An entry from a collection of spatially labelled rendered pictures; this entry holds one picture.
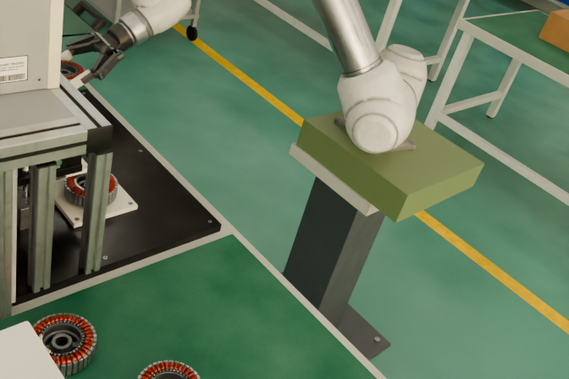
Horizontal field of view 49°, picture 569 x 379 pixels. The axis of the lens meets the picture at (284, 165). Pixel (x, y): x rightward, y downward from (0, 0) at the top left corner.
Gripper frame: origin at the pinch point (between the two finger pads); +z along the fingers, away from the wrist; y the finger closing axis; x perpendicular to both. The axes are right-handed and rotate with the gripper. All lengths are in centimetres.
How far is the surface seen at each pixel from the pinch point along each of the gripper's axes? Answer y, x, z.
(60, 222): -49, 7, 24
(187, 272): -72, -3, 11
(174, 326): -82, 2, 20
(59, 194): -42.0, 6.8, 20.8
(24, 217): -48, 14, 29
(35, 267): -65, 19, 32
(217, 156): 43, -123, -48
